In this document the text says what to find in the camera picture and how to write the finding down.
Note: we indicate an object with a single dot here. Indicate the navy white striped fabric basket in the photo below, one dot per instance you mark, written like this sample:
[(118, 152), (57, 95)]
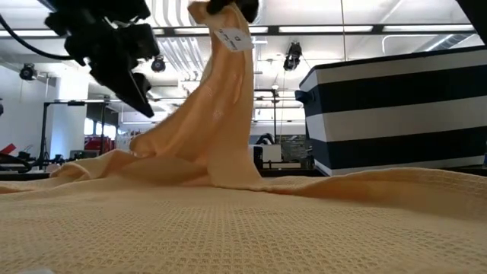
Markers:
[(399, 91)]

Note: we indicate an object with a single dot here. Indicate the red background equipment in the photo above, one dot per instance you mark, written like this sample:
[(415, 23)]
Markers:
[(97, 144)]

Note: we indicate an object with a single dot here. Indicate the yellow towel with white tags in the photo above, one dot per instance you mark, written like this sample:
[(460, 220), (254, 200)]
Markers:
[(228, 228)]

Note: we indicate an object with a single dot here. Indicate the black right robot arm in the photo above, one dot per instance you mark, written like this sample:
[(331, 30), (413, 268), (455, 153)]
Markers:
[(475, 15)]

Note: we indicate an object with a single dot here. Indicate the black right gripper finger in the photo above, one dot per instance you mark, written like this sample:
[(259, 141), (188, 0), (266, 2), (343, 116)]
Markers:
[(249, 9), (218, 5)]

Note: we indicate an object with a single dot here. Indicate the black overhead frame bar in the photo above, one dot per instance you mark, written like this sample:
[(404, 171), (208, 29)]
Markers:
[(323, 29)]

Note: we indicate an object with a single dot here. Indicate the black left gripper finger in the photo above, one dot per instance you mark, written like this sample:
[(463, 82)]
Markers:
[(129, 95), (144, 85)]

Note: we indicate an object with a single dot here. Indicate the black background workstation frame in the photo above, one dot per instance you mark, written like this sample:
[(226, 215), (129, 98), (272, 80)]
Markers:
[(44, 133), (274, 114)]

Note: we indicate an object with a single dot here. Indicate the black ceiling-mounted camera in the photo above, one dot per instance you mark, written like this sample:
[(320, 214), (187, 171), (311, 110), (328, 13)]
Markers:
[(293, 57), (158, 64), (28, 71)]

